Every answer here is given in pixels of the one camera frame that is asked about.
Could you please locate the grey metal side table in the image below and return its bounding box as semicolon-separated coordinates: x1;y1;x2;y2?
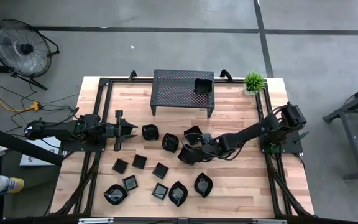
323;79;358;182

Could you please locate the silver metal bracket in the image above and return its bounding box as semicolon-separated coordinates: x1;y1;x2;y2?
252;218;288;224
78;217;114;224

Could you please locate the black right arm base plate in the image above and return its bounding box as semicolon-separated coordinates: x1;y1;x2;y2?
259;129;304;154

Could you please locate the black aluminium table frame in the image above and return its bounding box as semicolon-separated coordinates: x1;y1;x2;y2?
53;77;316;218

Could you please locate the white printed box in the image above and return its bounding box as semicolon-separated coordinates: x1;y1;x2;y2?
19;136;62;167

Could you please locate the yellow extension cord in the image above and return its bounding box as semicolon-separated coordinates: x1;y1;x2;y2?
0;82;42;126

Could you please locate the black square mini plate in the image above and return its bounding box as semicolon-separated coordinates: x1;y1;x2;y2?
151;182;170;201
122;174;139;192
131;154;149;170
152;162;170;180
111;158;129;175

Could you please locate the black floor cable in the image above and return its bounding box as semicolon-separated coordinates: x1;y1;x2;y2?
0;81;81;138

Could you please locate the white and yellow canister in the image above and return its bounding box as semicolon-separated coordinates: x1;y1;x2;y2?
0;175;25;195

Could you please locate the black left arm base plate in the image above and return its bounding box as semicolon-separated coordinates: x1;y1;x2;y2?
61;128;108;152

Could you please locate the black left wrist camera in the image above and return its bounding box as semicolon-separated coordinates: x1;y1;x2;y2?
103;123;116;139

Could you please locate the black perforated metal rack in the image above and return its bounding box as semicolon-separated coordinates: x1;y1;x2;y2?
150;68;216;118

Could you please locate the green plant in white pot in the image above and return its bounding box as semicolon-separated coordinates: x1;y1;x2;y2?
243;70;267;96

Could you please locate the black floor fan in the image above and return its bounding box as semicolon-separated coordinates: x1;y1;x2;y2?
0;18;60;91

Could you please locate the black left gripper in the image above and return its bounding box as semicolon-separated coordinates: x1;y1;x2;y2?
114;109;139;152

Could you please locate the black diagonal support beam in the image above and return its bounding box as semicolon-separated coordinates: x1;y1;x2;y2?
0;124;65;167

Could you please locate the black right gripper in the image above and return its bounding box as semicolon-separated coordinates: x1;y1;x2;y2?
187;133;227;166

